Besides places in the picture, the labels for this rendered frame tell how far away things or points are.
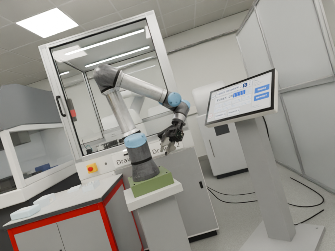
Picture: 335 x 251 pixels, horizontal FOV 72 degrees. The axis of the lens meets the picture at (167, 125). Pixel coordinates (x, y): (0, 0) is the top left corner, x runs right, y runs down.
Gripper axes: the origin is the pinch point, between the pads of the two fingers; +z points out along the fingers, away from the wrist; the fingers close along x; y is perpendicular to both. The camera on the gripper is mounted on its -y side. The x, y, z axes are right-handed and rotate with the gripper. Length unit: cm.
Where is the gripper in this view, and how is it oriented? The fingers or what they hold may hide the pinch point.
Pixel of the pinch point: (163, 151)
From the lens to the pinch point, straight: 129.2
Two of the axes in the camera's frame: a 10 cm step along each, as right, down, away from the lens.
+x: 6.2, 5.7, 5.4
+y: 7.1, -1.1, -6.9
